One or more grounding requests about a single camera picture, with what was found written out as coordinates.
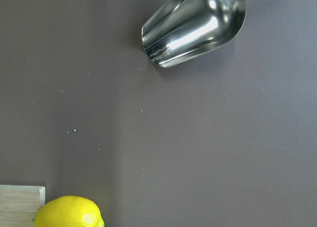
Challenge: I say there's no steel scoop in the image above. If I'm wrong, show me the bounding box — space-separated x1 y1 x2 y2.
141 0 247 68

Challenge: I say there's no whole yellow lemon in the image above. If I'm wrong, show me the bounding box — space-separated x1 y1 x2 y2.
33 196 105 227

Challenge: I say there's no bamboo cutting board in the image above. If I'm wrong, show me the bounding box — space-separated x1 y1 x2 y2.
0 185 46 227

